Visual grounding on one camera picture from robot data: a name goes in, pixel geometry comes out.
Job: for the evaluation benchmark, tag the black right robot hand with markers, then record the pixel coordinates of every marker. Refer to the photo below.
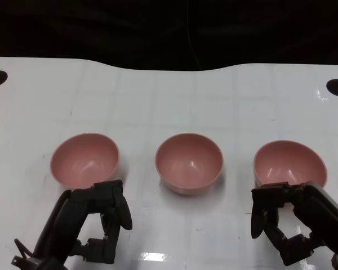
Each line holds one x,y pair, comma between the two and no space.
321,213

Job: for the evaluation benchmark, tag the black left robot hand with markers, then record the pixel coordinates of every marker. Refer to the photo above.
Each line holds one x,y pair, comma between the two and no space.
67,219

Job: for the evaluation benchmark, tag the pink plastic bowl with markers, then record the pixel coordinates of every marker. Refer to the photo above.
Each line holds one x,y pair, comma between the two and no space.
84,160
188,163
287,163

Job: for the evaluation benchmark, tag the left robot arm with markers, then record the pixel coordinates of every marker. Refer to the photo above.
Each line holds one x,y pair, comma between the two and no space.
42,264

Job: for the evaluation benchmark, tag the black backdrop curtain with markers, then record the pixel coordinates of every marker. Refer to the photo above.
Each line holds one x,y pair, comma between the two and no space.
129,31

